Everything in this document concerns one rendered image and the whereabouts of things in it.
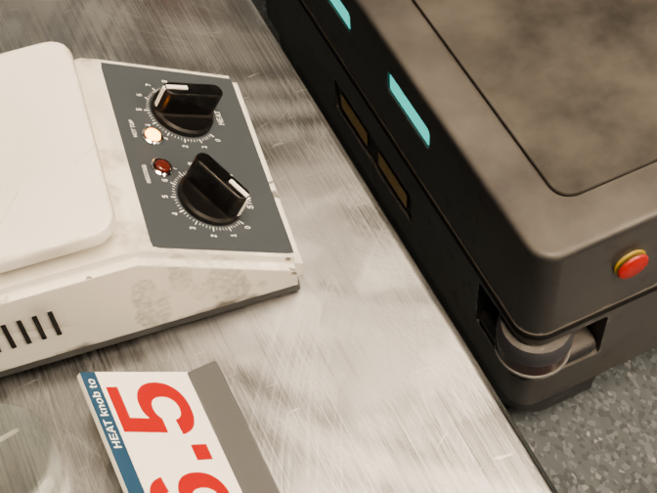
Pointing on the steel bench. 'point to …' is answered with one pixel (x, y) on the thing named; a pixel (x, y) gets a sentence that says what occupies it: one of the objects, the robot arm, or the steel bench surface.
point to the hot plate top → (48, 160)
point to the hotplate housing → (128, 267)
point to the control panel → (265, 213)
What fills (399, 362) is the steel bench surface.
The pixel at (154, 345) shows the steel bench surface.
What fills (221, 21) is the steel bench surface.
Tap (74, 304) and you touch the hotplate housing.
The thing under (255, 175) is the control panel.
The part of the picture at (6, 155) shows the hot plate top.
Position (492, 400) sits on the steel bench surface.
